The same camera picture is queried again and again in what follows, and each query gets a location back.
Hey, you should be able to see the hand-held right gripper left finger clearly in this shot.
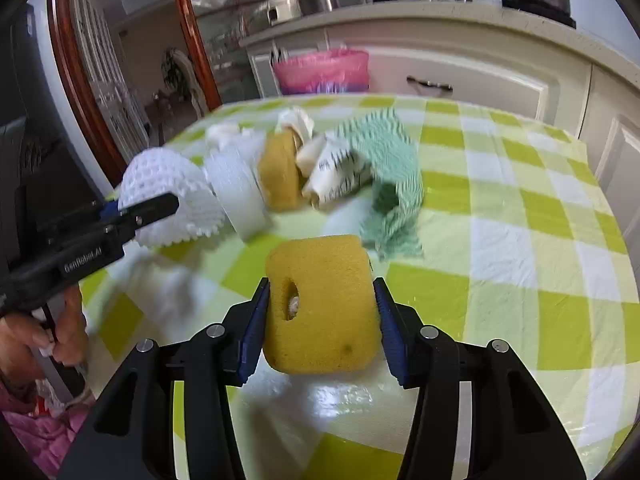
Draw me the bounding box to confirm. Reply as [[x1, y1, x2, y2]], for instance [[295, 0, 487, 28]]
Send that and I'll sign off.
[[57, 277, 273, 480]]

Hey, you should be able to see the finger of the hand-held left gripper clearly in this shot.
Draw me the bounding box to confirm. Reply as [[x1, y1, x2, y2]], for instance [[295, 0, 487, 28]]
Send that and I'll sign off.
[[119, 193, 180, 236], [75, 200, 123, 223]]

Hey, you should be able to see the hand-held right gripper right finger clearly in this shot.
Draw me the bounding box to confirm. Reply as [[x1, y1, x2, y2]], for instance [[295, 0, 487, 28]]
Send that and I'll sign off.
[[372, 277, 588, 480]]

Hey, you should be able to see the white foam fruit net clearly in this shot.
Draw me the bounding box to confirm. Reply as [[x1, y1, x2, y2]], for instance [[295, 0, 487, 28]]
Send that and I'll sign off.
[[119, 148, 227, 249]]

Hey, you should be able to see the yellow sponge with hole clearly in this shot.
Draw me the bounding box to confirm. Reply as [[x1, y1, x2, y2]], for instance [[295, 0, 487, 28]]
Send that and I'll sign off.
[[264, 234, 382, 376]]

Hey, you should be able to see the yellow sponge with white backing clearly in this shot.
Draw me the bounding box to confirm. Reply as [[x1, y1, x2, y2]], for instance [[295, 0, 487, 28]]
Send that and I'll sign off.
[[256, 130, 307, 211]]

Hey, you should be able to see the pink bin with pink bag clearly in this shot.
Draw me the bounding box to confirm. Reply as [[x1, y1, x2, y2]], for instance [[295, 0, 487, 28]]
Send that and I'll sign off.
[[272, 48, 371, 96]]

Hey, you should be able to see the person's left hand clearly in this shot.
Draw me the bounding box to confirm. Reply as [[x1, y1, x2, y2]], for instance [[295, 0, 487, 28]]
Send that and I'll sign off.
[[0, 285, 90, 367]]

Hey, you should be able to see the black refrigerator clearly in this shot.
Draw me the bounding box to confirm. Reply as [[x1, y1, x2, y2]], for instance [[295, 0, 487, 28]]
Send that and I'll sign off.
[[0, 4, 118, 291]]

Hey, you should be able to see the white hallway cupboard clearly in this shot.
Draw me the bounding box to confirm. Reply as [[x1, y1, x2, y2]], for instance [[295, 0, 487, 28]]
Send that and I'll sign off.
[[69, 0, 153, 141]]

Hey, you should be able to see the green checked tablecloth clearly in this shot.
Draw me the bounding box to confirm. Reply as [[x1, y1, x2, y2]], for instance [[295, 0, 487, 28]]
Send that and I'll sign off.
[[77, 92, 640, 480]]

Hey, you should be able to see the crumpled printed paper cup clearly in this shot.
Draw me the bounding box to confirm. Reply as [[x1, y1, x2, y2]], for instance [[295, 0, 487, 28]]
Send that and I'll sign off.
[[295, 131, 375, 209]]

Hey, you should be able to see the green striped cleaning cloth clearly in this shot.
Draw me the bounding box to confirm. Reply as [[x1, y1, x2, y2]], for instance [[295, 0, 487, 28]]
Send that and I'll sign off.
[[334, 110, 427, 262]]

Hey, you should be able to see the pink quilted clothing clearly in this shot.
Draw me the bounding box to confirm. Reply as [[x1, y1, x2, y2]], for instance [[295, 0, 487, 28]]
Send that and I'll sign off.
[[0, 377, 93, 478]]

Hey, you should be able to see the glass sliding door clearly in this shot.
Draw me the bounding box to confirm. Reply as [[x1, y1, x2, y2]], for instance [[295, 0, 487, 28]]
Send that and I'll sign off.
[[167, 0, 313, 113]]

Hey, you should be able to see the white rice cooker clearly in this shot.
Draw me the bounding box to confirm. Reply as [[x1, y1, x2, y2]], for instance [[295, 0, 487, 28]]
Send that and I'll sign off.
[[266, 0, 304, 25]]

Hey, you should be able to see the white kitchen cabinet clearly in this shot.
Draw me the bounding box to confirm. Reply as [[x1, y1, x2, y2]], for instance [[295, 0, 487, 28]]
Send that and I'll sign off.
[[239, 1, 640, 216]]

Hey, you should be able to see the red wooden door frame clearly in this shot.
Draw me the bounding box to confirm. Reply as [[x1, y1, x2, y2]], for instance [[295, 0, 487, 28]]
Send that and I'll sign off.
[[47, 0, 128, 188]]

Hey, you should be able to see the black drawer handle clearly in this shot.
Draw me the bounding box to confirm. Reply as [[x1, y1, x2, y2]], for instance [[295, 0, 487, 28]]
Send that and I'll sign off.
[[406, 75, 454, 94]]

